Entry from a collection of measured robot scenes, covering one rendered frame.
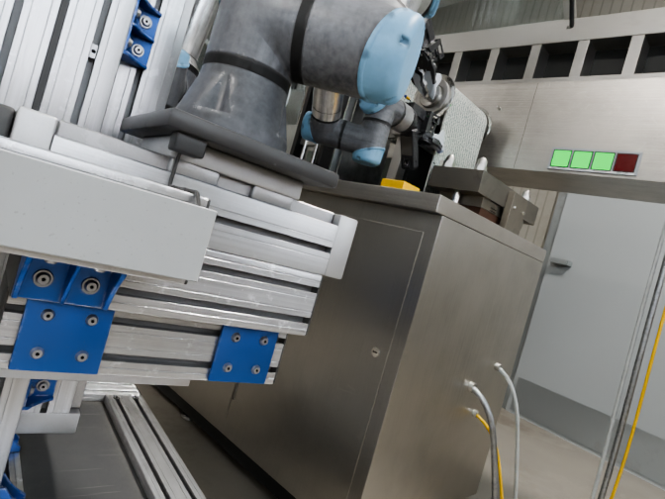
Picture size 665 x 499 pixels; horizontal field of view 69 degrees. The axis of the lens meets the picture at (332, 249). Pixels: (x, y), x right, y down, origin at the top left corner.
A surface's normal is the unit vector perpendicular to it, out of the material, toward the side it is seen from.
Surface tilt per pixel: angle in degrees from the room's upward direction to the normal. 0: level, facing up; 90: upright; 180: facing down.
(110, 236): 90
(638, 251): 90
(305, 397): 90
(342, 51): 120
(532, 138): 90
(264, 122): 72
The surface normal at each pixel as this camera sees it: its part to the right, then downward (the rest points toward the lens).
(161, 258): 0.58, 0.17
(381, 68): -0.19, 0.54
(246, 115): 0.45, -0.18
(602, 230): -0.77, -0.22
